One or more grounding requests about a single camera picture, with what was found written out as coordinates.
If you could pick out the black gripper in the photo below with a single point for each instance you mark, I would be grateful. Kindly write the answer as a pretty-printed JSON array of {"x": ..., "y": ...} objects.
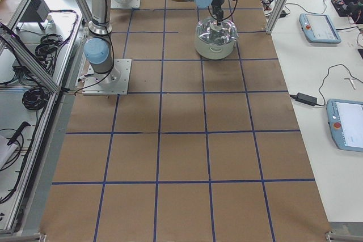
[{"x": 217, "y": 1}]

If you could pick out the glass pot lid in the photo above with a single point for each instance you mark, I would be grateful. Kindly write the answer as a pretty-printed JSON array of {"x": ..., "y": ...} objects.
[{"x": 211, "y": 32}]

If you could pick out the pale green cooking pot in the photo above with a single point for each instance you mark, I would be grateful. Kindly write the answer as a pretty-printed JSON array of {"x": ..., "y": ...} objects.
[{"x": 213, "y": 52}]

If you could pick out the far blue teach pendant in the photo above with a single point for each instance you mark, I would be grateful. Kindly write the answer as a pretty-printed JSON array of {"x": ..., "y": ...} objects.
[{"x": 319, "y": 29}]

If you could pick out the blue teach pendant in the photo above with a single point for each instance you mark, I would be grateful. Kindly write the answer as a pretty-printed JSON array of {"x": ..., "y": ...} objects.
[
  {"x": 319, "y": 29},
  {"x": 345, "y": 123}
]

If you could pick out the black power adapter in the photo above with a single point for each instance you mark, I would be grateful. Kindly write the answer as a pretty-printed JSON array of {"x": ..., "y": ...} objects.
[{"x": 306, "y": 99}]

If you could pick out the brown paper table mat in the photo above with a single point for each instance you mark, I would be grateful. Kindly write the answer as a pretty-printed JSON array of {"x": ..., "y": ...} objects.
[{"x": 225, "y": 164}]

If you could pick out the near blue teach pendant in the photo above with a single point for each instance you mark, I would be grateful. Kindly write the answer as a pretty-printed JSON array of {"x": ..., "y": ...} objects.
[{"x": 345, "y": 123}]

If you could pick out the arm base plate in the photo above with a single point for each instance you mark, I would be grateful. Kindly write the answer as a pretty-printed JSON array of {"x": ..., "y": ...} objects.
[
  {"x": 115, "y": 83},
  {"x": 125, "y": 4}
]

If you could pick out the aluminium side frame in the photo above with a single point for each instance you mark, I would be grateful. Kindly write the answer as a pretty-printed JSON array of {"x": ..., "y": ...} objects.
[{"x": 41, "y": 50}]

